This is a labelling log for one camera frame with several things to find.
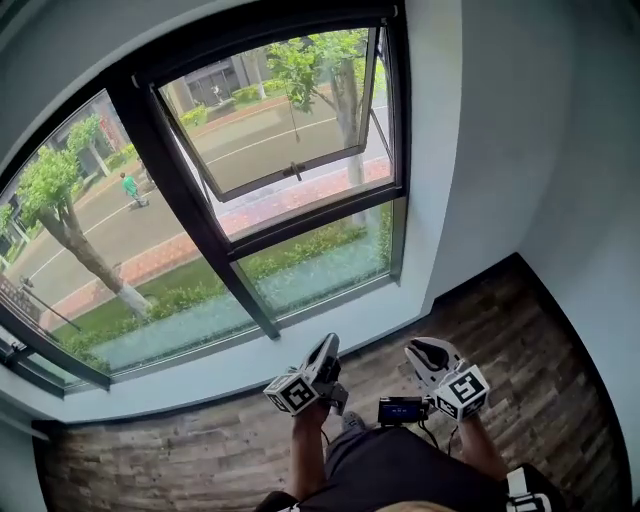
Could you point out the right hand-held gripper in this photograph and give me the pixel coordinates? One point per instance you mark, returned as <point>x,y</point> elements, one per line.
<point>462,395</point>

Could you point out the person's left forearm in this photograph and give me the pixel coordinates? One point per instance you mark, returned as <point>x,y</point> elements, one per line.
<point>307,455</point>

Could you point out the black window frame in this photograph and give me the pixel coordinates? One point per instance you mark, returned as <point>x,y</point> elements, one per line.
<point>177,200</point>

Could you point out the person's dark clothing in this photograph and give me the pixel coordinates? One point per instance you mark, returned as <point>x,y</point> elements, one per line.
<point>400,475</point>

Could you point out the small black display device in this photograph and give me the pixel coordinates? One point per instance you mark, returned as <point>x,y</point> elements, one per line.
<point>400,411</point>

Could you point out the grey sneaker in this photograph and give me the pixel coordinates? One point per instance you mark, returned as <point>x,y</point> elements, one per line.
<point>354,422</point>

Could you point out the person's right forearm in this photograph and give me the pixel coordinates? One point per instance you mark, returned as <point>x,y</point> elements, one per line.
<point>480,450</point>

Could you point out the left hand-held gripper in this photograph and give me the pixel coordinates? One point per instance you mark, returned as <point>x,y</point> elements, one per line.
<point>295,395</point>

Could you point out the red outdoor sign board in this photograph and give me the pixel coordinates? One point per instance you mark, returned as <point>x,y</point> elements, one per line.
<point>30,300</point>

